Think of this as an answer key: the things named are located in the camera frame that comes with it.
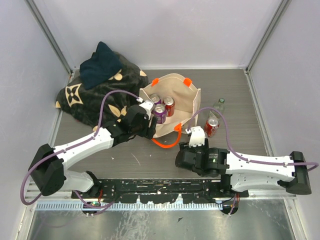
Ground red cola can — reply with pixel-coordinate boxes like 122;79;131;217
204;116;220;137
162;96;175;117

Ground beige canvas tote bag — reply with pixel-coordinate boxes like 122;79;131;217
139;73;201;149

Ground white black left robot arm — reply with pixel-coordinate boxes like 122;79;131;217
29;101;157;198

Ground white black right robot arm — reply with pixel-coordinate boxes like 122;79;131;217
175;140;312;197

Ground dark floral plush blanket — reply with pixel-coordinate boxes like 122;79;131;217
55;51;149;131

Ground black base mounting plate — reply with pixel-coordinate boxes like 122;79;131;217
79;178;236;204

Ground navy blue cloth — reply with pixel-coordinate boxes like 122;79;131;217
79;41;123;90

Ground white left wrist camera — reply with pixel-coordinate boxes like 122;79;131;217
136;97;155;120

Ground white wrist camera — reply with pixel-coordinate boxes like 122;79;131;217
136;97;155;120
186;126;206;147

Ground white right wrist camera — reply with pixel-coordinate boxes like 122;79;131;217
186;126;206;147

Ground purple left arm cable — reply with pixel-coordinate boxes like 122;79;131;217
19;89;145;216

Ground aluminium cable duct rail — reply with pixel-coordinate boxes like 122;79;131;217
35;200;223;211

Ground left aluminium frame post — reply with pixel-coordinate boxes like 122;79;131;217
25;0;73;75

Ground aluminium frame post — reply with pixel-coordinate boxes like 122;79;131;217
25;0;73;75
245;0;292;74

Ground right aluminium frame post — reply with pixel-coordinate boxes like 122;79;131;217
245;0;292;74

